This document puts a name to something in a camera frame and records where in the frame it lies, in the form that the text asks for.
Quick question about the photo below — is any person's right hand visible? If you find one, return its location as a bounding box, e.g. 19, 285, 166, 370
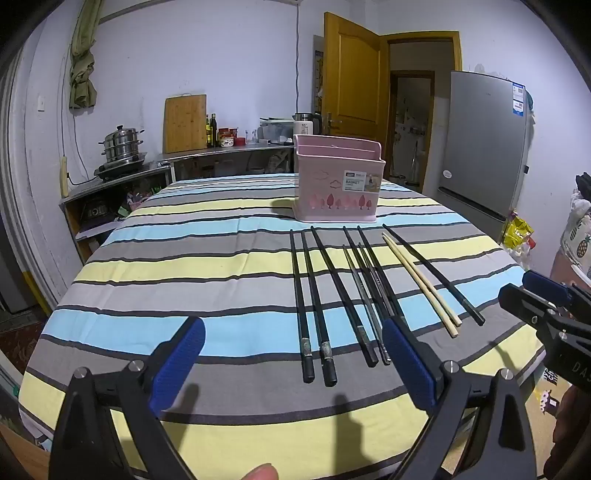
554, 384, 591, 476

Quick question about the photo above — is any black chopstick with silver band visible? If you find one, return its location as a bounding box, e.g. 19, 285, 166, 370
301, 231, 338, 387
290, 230, 315, 384

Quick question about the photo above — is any yellow wooden door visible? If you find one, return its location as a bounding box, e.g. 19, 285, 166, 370
323, 11, 391, 181

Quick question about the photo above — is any steel kitchen counter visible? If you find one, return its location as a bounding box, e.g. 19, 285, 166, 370
159, 141, 296, 183

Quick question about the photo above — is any striped tablecloth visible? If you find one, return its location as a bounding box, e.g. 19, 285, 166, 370
18, 173, 548, 480

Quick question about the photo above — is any gas stove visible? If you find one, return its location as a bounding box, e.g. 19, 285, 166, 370
95, 159, 148, 181

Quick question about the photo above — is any pink plastic utensil basket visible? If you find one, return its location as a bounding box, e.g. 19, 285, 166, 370
294, 135, 386, 223

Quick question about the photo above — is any pale wooden chopstick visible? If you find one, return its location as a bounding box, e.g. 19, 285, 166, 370
384, 232, 462, 328
381, 233, 461, 339

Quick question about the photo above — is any grey refrigerator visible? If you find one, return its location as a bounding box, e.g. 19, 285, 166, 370
422, 70, 532, 243

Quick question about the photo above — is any pineapple print cloth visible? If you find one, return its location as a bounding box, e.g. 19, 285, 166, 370
556, 215, 591, 264

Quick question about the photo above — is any wall cable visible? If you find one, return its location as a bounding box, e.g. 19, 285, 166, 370
291, 0, 301, 116

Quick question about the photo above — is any clear plastic storage container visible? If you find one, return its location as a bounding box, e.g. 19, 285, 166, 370
259, 117, 296, 141

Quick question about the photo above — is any plain black chopstick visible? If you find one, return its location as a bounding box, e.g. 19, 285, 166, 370
382, 223, 486, 326
342, 226, 395, 321
357, 224, 407, 321
311, 225, 379, 368

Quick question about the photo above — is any thin metal chopstick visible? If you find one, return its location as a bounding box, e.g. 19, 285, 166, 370
343, 245, 392, 365
356, 246, 389, 324

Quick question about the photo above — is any green hanging cloth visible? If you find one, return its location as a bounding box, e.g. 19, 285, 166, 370
69, 0, 99, 110

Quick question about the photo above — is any yellow door frame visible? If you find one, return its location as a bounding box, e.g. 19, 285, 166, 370
387, 31, 462, 185

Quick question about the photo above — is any bamboo cutting board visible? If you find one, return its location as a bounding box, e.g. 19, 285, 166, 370
163, 93, 208, 154

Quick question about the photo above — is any hanging wall calendar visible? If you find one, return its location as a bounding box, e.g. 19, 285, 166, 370
313, 36, 325, 116

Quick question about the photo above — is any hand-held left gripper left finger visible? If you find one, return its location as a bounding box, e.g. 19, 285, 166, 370
48, 316, 206, 480

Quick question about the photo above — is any person's left hand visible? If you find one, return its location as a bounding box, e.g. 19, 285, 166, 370
235, 465, 281, 480

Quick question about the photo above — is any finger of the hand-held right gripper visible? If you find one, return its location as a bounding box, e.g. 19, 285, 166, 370
498, 283, 559, 326
523, 270, 575, 305

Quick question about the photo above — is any white electric kettle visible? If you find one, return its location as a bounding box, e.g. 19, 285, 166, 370
293, 113, 322, 137

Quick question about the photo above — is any yellow snack bag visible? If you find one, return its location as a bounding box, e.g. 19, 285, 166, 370
502, 212, 535, 250

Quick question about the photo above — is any low wooden shelf unit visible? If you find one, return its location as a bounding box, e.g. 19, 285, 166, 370
59, 164, 174, 264

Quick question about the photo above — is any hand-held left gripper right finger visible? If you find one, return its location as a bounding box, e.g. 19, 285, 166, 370
381, 316, 539, 480

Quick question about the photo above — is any stainless steel steamer pot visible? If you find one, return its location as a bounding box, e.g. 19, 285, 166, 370
100, 124, 147, 167

